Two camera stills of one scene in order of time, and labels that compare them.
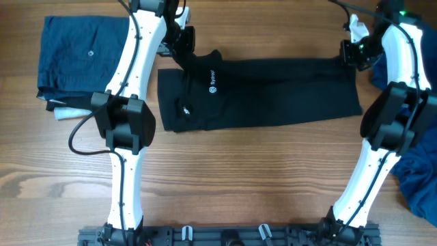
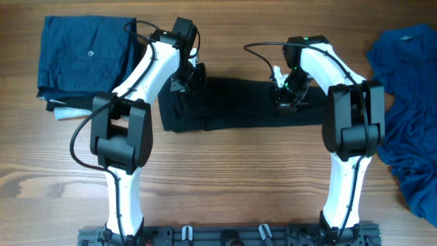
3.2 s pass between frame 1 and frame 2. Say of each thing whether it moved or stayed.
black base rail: stayed
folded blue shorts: stayed
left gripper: moved
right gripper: moved
